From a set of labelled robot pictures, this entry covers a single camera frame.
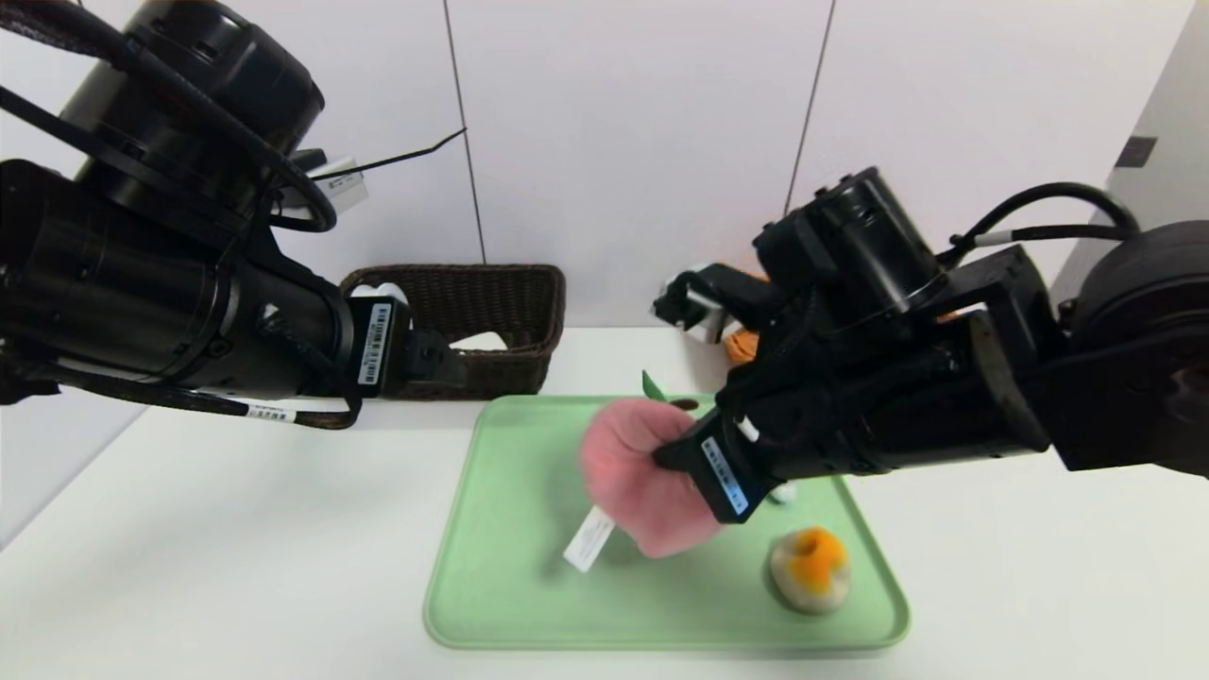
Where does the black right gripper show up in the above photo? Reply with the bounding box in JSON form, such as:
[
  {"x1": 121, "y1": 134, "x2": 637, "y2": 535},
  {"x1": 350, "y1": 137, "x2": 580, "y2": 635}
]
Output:
[{"x1": 652, "y1": 380, "x2": 860, "y2": 525}]

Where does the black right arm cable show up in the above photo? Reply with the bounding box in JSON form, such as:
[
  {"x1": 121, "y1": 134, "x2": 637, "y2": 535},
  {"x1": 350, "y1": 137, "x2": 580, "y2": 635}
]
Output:
[{"x1": 947, "y1": 181, "x2": 1146, "y2": 261}]

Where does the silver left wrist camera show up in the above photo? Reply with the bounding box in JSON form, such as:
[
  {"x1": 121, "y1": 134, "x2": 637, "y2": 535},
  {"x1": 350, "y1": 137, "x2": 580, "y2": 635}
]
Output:
[{"x1": 283, "y1": 156, "x2": 369, "y2": 216}]

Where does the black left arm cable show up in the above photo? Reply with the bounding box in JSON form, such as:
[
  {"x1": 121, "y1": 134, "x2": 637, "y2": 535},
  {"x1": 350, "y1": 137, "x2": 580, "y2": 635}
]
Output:
[{"x1": 0, "y1": 0, "x2": 339, "y2": 232}]

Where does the light green plastic tray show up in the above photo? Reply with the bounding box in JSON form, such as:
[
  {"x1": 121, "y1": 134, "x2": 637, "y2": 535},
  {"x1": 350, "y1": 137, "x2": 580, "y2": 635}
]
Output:
[{"x1": 423, "y1": 395, "x2": 911, "y2": 651}]

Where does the fried egg toy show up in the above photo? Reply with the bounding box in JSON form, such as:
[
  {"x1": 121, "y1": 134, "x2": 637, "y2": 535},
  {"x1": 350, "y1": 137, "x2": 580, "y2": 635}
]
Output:
[{"x1": 768, "y1": 526, "x2": 850, "y2": 615}]

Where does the pink plush peach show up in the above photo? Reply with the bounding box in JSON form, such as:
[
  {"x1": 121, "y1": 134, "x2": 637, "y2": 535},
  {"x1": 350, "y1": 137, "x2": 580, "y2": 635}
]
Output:
[{"x1": 564, "y1": 371, "x2": 728, "y2": 573}]

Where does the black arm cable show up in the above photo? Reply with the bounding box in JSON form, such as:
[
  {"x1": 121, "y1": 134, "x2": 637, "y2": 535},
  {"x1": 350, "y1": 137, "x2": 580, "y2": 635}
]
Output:
[
  {"x1": 947, "y1": 181, "x2": 1146, "y2": 261},
  {"x1": 0, "y1": 0, "x2": 339, "y2": 232}
]

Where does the dark brown wicker basket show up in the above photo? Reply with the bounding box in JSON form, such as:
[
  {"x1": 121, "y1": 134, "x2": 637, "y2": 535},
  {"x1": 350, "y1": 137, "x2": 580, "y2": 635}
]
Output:
[{"x1": 340, "y1": 264, "x2": 567, "y2": 400}]

